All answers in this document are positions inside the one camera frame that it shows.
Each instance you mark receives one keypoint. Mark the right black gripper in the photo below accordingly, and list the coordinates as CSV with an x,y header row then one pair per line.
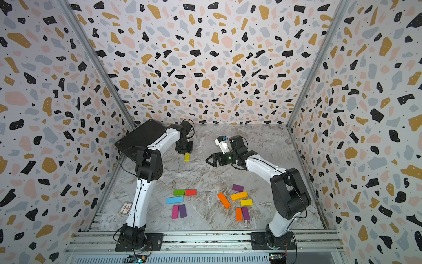
x,y
216,157

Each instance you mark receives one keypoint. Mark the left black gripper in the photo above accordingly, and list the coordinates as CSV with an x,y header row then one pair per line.
x,y
189,150

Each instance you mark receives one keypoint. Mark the yellow long block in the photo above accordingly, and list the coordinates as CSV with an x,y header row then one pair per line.
x,y
187,157

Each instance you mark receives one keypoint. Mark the red block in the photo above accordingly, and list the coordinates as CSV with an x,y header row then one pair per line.
x,y
191,192

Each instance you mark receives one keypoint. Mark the green block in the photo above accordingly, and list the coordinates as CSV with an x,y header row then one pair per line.
x,y
179,192

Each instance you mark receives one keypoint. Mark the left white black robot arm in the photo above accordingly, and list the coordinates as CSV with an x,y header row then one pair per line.
x,y
146,146

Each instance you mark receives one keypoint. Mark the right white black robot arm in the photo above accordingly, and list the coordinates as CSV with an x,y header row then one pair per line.
x,y
290,194

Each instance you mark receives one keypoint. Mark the purple block top right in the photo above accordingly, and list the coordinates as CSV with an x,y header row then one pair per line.
x,y
238,188

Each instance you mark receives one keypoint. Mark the black flat case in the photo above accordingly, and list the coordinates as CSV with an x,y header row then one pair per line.
x,y
144,135

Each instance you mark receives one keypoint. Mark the orange long block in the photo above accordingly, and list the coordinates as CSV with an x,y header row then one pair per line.
x,y
224,200

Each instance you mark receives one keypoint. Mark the amber long block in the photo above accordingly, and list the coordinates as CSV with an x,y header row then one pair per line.
x,y
239,196

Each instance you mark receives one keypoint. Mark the light blue long block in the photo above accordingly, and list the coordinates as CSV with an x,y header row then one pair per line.
x,y
174,200

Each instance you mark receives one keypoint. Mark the yellow short block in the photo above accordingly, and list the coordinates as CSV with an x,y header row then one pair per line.
x,y
247,202

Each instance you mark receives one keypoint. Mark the purple block left group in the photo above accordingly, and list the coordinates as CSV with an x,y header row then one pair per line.
x,y
182,211

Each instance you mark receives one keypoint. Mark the orange short block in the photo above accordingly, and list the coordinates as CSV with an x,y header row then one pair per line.
x,y
239,215

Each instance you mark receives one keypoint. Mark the purple block bottom right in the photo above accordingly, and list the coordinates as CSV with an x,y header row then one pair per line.
x,y
245,213

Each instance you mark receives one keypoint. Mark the magenta block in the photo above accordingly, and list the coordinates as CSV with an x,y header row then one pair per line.
x,y
175,212

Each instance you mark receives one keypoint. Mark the small printed card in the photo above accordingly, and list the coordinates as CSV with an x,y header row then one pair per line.
x,y
126,208

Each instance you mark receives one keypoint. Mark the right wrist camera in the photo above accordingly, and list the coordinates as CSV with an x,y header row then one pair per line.
x,y
223,143

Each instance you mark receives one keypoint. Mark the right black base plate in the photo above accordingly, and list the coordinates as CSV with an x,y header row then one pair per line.
x,y
266,241

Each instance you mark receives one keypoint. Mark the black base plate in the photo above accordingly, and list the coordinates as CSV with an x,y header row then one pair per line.
x,y
143,242
266,241

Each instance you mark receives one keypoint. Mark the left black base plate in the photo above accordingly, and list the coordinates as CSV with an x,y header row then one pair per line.
x,y
143,242

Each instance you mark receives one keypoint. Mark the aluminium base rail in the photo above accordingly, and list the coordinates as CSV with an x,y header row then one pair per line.
x,y
207,247

